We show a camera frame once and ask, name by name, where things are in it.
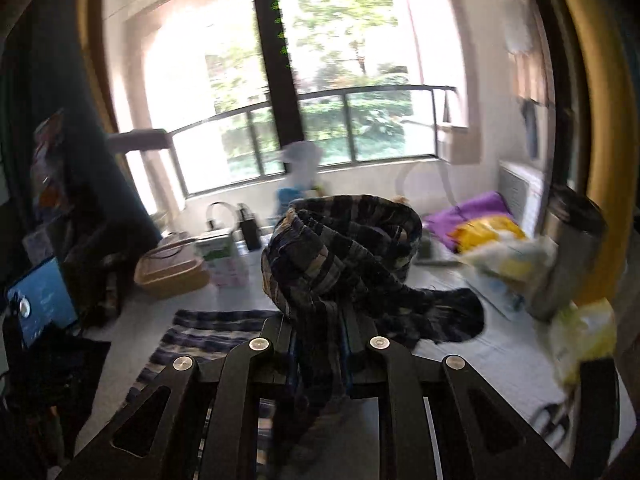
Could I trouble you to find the colourful wall poster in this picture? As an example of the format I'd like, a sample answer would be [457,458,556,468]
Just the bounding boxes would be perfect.
[30,110,68,211]

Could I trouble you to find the black charger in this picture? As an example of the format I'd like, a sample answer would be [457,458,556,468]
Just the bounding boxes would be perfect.
[237,203,263,252]

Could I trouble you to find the green white carton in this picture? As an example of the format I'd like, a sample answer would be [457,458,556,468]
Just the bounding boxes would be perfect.
[195,228,250,288]

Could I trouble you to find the purple cloth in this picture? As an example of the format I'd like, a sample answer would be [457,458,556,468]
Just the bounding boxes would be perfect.
[422,191,516,253]

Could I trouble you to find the balcony railing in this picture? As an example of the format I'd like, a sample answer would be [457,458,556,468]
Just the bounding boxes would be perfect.
[170,85,458,196]

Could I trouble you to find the white desk lamp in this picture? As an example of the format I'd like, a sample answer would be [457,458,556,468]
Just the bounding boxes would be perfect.
[105,129,173,153]

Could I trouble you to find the tan box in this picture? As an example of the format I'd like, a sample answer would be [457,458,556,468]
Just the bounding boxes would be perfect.
[134,242,211,297]

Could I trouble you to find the yellow curtain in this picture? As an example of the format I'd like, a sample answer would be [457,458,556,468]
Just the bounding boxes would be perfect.
[545,0,631,311]

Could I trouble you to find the black window post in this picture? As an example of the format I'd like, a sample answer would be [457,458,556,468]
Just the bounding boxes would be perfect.
[247,0,306,143]

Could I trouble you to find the black scissors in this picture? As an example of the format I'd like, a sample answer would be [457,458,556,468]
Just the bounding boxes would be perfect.
[530,395,576,446]

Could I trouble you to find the steel tumbler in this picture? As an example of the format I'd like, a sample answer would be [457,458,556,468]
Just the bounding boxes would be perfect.
[525,185,608,322]

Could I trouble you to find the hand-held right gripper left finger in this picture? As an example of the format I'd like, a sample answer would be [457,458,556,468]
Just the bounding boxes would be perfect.
[55,317,301,480]

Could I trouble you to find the white tablecloth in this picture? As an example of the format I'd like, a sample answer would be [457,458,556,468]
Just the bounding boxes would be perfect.
[75,245,626,466]

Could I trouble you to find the plastic bag of packets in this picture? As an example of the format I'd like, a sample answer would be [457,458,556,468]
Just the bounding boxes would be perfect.
[450,215,558,311]

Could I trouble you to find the blue plaid shirt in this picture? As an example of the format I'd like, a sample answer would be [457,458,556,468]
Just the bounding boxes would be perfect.
[125,194,486,480]

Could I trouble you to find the white air conditioner unit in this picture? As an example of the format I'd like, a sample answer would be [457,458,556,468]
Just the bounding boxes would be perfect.
[497,160,546,238]

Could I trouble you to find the yellow tissue pack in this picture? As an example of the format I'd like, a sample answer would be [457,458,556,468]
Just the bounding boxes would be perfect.
[550,300,618,386]

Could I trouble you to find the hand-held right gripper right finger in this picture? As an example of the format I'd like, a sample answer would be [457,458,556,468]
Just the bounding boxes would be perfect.
[345,310,576,480]

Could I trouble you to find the teal curtain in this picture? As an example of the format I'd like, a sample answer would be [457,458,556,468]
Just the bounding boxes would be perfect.
[0,0,161,271]

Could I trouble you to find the black smartphone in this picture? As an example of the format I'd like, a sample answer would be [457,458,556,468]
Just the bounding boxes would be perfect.
[580,357,621,461]

